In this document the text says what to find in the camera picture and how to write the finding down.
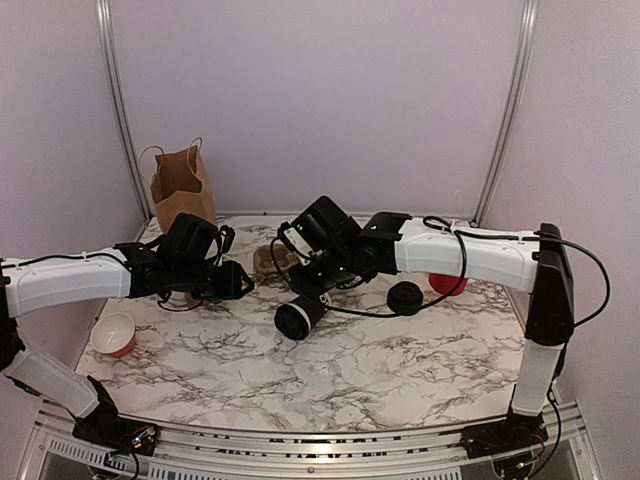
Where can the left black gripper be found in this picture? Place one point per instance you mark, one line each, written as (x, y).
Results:
(231, 287)

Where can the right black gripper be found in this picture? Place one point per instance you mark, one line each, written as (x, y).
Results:
(314, 290)

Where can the black cup lid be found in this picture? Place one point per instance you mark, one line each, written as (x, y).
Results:
(289, 321)

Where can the brown paper bag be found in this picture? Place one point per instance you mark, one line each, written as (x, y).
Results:
(177, 182)

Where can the single black paper cup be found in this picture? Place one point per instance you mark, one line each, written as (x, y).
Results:
(312, 311)

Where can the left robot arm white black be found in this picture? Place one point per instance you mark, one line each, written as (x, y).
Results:
(57, 280)

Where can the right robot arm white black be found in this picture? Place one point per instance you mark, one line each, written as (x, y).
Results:
(531, 262)

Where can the far cardboard cup carrier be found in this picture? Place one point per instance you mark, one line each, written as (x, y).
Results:
(264, 259)

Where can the stack of black cup lids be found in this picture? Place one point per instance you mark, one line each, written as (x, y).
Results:
(405, 298)

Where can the red cylindrical container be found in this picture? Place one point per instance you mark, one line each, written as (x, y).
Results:
(447, 285)

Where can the orange white bowl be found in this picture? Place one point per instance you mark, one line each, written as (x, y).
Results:
(114, 335)

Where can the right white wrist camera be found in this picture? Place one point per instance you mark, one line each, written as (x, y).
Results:
(294, 241)

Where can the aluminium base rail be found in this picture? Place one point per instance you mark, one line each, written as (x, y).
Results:
(198, 452)

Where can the right aluminium frame post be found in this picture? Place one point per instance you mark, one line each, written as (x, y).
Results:
(517, 85)

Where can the aluminium frame post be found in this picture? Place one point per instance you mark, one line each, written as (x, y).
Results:
(517, 85)
(107, 40)

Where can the left aluminium frame post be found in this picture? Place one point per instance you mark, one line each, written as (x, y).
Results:
(107, 40)

